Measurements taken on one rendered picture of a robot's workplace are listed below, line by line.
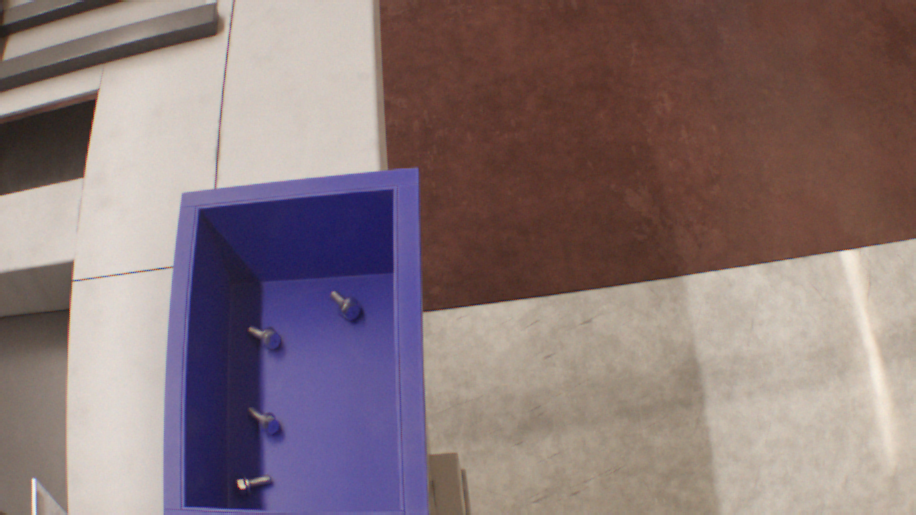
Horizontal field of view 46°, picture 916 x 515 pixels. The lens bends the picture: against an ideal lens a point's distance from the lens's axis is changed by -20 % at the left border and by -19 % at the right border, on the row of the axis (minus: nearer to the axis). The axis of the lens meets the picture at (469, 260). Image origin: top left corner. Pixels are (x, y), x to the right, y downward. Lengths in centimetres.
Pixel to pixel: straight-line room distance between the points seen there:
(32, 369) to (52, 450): 8
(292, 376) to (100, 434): 15
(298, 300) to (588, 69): 129
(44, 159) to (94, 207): 17
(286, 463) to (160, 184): 25
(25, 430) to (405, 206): 36
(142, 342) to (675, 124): 130
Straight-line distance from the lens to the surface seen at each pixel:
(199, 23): 99
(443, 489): 120
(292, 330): 80
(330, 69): 94
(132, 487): 78
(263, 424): 76
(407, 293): 72
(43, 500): 73
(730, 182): 192
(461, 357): 176
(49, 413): 91
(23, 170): 107
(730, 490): 166
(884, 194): 198
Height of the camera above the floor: 151
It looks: 55 degrees down
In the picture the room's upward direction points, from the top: 7 degrees counter-clockwise
